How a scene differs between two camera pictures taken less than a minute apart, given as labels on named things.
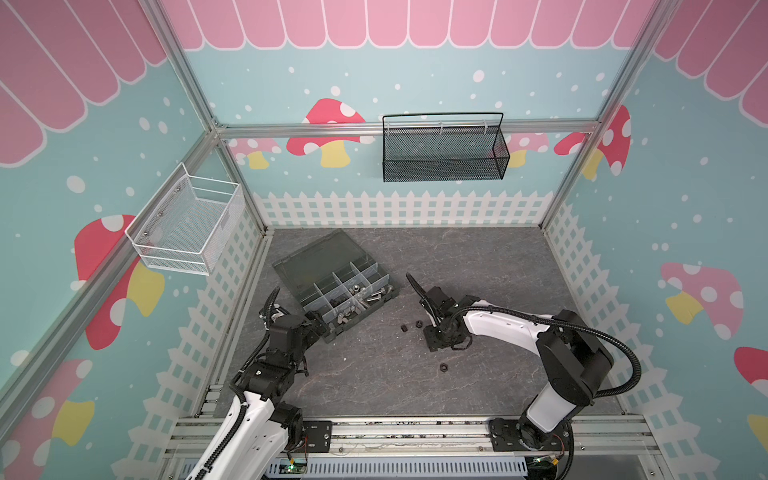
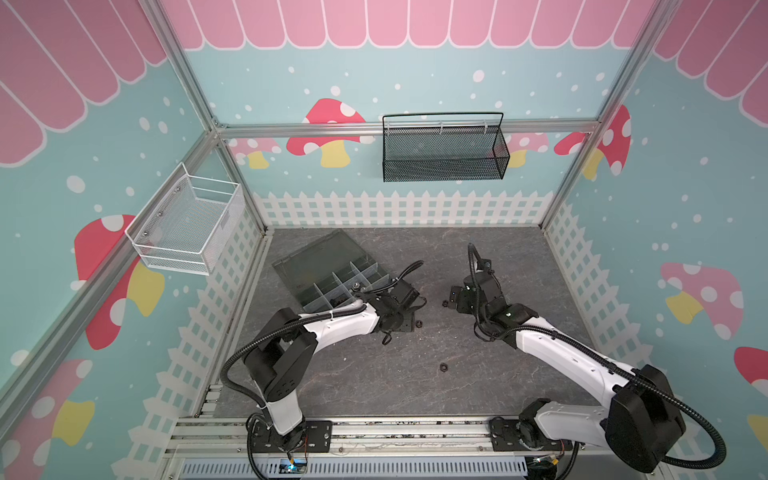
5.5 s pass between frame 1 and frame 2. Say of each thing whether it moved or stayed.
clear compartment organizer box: stayed
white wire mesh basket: stayed
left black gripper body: moved
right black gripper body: moved
